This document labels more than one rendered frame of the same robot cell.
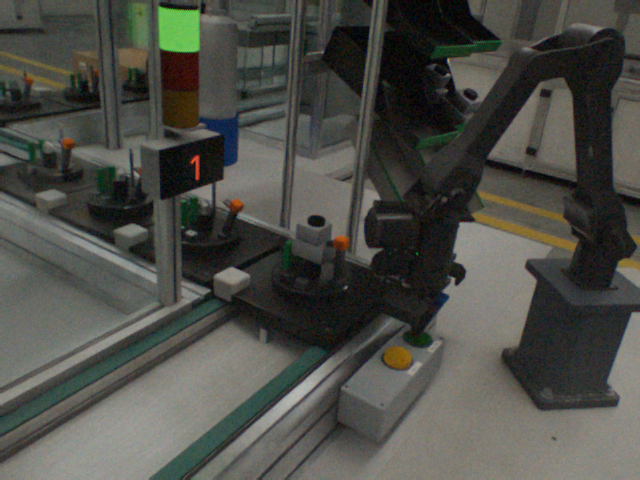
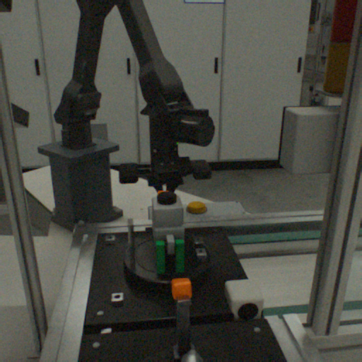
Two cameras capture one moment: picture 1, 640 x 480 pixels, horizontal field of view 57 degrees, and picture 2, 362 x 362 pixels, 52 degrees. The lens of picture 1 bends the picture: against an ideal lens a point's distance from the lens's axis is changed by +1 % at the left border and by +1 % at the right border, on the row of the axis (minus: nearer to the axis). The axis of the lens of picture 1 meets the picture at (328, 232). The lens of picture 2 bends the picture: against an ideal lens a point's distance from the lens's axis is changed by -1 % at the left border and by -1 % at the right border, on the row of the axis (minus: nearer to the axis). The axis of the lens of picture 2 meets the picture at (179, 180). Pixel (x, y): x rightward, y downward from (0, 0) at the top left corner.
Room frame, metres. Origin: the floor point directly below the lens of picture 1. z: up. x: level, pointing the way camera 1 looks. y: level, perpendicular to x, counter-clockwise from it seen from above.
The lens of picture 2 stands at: (1.19, 0.43, 1.32)
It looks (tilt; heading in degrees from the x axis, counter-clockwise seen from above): 22 degrees down; 232
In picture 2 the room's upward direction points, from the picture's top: straight up
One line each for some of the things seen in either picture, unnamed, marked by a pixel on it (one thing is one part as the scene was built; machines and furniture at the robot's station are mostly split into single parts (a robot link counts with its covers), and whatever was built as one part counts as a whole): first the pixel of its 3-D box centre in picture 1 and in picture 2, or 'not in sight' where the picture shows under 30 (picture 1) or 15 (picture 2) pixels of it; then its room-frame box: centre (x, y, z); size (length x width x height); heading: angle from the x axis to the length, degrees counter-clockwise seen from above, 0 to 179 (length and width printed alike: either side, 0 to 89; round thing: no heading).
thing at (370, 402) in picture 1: (394, 376); (196, 221); (0.71, -0.12, 0.93); 0.21 x 0.07 x 0.06; 149
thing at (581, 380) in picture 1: (572, 331); (82, 182); (0.84, -0.42, 0.96); 0.15 x 0.15 x 0.20; 13
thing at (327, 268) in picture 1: (311, 278); (167, 259); (0.89, 0.02, 0.98); 0.14 x 0.14 x 0.02
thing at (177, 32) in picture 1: (179, 28); not in sight; (0.79, 0.22, 1.38); 0.05 x 0.05 x 0.05
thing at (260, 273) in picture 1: (310, 287); (167, 270); (0.89, 0.02, 0.96); 0.24 x 0.24 x 0.02; 59
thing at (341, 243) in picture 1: (335, 257); not in sight; (0.87, -0.02, 1.04); 0.04 x 0.02 x 0.08; 59
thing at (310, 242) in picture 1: (310, 235); (167, 218); (0.90, 0.03, 1.06); 0.08 x 0.04 x 0.07; 59
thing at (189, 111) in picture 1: (180, 105); (350, 67); (0.79, 0.22, 1.28); 0.05 x 0.05 x 0.05
